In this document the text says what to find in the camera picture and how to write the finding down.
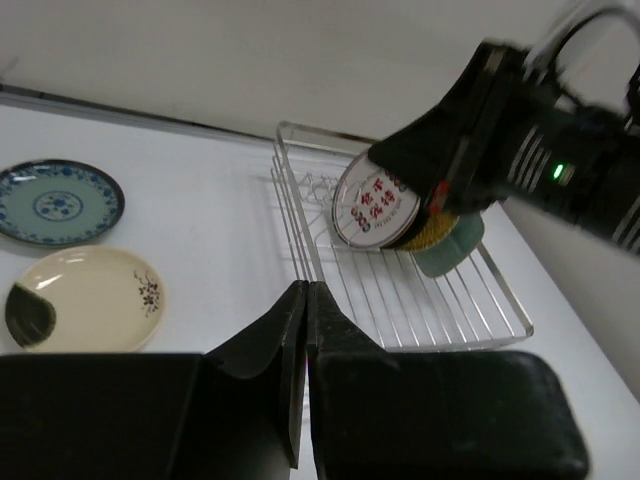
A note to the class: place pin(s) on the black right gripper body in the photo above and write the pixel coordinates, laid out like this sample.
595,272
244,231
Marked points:
456,156

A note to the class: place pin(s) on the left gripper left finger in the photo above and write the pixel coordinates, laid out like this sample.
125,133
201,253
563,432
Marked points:
256,402

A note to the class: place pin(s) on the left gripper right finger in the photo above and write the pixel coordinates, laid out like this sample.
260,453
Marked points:
329,330

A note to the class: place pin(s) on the light green rectangular plate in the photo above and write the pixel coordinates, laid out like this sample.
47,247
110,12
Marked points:
447,254

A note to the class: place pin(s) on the round bamboo woven plate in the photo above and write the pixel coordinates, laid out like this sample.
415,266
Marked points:
436,229

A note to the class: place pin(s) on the white plate with red characters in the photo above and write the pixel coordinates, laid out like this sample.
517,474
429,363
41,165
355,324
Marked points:
371,208

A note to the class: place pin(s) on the cream plate with black patch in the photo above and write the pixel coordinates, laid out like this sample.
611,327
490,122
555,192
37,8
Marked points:
89,299

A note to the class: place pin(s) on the blue patterned round plate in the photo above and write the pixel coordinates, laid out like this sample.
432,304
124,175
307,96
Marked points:
58,203

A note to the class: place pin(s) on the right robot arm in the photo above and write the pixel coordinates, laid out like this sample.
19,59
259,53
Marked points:
592,162

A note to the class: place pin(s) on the metal wire dish rack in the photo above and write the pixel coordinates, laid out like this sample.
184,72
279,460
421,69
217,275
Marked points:
384,292

